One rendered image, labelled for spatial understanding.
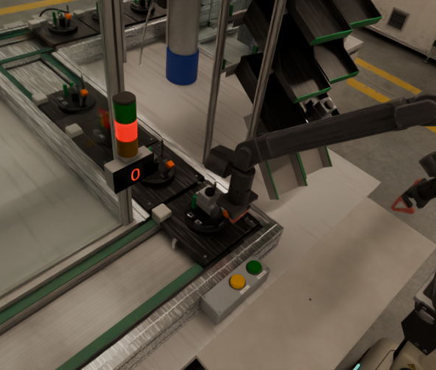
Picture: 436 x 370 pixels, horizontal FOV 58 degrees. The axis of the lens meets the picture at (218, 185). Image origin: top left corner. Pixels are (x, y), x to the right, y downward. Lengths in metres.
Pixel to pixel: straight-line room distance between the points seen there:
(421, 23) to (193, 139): 3.81
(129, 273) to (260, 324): 0.40
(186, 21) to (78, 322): 1.29
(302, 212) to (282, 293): 0.35
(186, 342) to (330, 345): 0.40
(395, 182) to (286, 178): 1.94
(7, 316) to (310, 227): 0.95
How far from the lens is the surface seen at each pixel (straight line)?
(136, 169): 1.00
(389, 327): 2.40
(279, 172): 1.31
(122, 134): 0.92
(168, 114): 1.78
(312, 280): 1.30
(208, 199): 1.12
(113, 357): 1.03
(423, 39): 5.12
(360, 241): 1.46
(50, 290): 1.14
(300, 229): 1.41
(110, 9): 0.81
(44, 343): 1.11
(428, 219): 3.05
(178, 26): 1.87
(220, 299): 1.08
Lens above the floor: 1.91
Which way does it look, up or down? 45 degrees down
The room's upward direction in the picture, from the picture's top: 9 degrees clockwise
